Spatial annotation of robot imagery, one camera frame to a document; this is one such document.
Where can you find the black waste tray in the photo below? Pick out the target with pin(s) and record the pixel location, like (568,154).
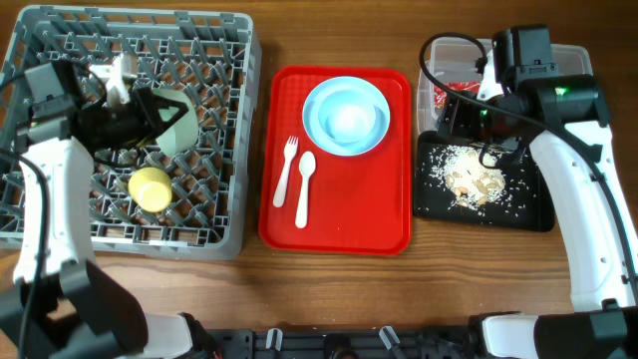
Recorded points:
(433,203)

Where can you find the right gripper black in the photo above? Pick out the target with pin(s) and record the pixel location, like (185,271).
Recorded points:
(456,122)

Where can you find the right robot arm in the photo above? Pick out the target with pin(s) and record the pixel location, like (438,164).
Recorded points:
(564,122)

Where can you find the white plastic spoon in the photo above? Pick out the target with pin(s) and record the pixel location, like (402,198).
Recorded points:
(307,167)

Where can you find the light green bowl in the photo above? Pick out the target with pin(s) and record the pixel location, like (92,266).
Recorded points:
(183,133)

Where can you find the grey dishwasher rack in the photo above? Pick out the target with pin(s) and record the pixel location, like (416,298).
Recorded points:
(214,58)

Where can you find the red plastic tray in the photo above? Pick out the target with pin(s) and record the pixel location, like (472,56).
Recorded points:
(357,205)

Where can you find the clear plastic bin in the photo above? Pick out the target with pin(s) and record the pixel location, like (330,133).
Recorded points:
(453,62)

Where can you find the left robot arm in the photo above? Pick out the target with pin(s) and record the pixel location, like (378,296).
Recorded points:
(62,304)

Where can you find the white plastic fork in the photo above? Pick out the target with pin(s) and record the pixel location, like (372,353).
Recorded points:
(289,153)

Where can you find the rice and food scraps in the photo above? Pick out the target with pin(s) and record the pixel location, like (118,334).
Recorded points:
(471,177)

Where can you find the small light blue bowl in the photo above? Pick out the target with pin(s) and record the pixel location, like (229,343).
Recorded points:
(347,116)

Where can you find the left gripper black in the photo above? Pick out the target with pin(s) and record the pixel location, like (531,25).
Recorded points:
(153,100)

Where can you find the yellow plastic cup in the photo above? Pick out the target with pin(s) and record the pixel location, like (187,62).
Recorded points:
(150,189)

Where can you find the large light blue plate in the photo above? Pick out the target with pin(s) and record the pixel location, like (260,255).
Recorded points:
(318,137)

